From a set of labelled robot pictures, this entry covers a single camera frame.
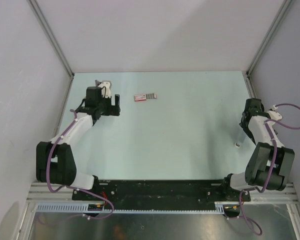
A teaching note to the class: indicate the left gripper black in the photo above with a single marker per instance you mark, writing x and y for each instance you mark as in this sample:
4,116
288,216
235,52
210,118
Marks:
113,110

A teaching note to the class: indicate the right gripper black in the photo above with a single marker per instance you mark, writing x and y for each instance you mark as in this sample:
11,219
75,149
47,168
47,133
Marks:
247,131

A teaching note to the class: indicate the light blue stapler cover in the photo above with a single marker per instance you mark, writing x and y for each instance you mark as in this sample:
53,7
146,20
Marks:
240,139

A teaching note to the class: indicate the red staple box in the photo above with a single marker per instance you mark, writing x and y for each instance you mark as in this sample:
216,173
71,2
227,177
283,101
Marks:
144,97

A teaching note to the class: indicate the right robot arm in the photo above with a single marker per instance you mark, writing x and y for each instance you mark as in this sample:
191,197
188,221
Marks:
270,163

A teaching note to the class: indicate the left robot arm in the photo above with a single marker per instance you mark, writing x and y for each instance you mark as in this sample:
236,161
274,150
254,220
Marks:
55,163

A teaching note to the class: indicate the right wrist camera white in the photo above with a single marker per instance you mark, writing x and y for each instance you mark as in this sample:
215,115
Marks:
274,115

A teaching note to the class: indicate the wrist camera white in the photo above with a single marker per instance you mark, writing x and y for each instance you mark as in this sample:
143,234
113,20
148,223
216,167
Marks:
105,88
274,115

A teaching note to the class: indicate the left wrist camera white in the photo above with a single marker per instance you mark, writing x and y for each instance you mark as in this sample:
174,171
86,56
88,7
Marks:
105,88

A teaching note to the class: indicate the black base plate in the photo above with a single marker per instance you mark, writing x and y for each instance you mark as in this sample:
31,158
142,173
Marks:
159,195

